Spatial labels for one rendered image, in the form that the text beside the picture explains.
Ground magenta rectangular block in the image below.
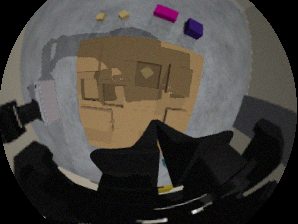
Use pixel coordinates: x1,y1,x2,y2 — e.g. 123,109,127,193
153,4,178,23

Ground tan wooden puzzle board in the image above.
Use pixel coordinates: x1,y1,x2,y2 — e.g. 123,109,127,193
76,36,204,149

